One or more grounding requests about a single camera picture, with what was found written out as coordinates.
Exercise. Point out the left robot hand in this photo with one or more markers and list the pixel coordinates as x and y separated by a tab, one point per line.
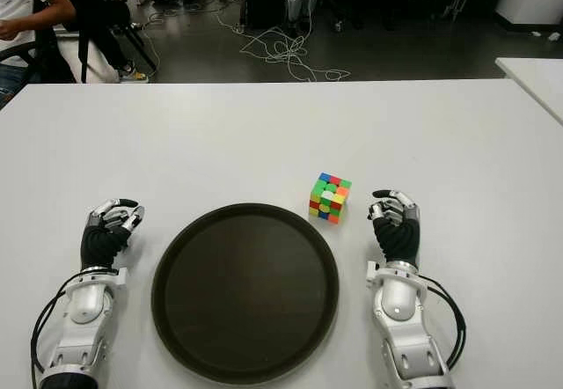
99	241

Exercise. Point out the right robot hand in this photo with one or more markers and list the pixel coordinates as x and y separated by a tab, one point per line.
400	239

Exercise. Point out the multicoloured Rubik's cube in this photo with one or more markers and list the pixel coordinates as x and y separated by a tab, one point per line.
330	200

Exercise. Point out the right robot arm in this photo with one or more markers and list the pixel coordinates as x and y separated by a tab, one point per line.
396	301

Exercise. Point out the dark brown round plate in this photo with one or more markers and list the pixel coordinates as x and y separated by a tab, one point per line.
244	292

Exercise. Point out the black office chair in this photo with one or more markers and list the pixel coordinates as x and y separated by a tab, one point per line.
57	63

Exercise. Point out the standing person black trousers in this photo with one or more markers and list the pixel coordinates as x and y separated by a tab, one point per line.
105	50

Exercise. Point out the black tripod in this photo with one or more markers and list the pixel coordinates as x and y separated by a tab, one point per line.
136	41

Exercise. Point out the white side table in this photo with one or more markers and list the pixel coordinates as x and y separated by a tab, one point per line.
536	81

